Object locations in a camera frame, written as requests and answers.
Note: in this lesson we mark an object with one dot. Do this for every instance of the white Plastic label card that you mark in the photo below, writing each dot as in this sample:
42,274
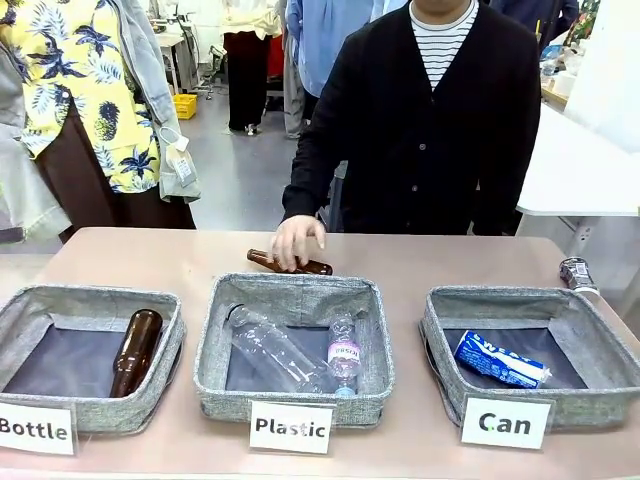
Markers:
291,426

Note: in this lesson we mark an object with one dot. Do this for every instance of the white Bottle label card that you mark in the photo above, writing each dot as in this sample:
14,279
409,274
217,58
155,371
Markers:
35,429

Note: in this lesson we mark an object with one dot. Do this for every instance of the yellow plastic crate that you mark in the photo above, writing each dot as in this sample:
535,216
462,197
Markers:
185,106

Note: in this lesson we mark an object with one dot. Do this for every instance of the grey fabric basket labelled Plastic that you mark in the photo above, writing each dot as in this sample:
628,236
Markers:
290,295

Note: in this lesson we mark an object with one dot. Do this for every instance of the paper tag on jacket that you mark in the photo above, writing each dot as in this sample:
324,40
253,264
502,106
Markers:
181,167

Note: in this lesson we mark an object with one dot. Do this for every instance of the clear unlabelled plastic bottle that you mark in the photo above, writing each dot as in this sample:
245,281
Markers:
270,347

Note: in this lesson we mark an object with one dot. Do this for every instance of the grey fabric basket labelled Bottle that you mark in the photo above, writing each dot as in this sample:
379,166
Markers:
120,405

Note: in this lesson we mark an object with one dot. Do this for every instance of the person's right forearm black sleeve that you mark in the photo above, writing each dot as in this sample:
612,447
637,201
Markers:
312,165

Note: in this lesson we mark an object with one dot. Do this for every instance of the person in white top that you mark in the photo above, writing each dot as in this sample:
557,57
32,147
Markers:
247,70

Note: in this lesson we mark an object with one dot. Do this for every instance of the grey fabric basket labelled Can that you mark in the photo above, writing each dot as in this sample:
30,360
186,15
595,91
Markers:
590,400

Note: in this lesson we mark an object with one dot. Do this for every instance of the person in black cardigan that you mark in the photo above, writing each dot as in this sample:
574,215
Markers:
425,135

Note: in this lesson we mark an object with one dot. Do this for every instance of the brown glass bottle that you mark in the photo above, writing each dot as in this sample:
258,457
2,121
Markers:
137,350
317,268

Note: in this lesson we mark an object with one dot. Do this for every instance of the person in yellow floral shirt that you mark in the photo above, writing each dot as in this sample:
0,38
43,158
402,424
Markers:
80,75

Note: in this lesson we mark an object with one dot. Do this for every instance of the person in blue shirt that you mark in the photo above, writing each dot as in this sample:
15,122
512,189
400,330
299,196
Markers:
320,50

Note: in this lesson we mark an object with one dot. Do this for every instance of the white Can label card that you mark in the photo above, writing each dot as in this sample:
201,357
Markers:
505,423

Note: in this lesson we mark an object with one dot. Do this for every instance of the white side table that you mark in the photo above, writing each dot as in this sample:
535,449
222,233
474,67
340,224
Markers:
575,170

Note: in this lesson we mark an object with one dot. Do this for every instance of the white panel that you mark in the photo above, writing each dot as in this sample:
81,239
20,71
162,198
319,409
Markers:
605,65

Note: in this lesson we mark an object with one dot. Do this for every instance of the pink-label clear plastic bottle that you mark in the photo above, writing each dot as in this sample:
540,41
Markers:
344,355

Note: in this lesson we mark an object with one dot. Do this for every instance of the blue and white drink can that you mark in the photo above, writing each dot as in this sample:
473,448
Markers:
500,360

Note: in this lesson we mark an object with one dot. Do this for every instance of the person's right hand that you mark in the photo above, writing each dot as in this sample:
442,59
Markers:
295,240

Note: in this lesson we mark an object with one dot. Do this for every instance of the silver and black drink can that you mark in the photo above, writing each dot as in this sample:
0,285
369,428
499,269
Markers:
577,274

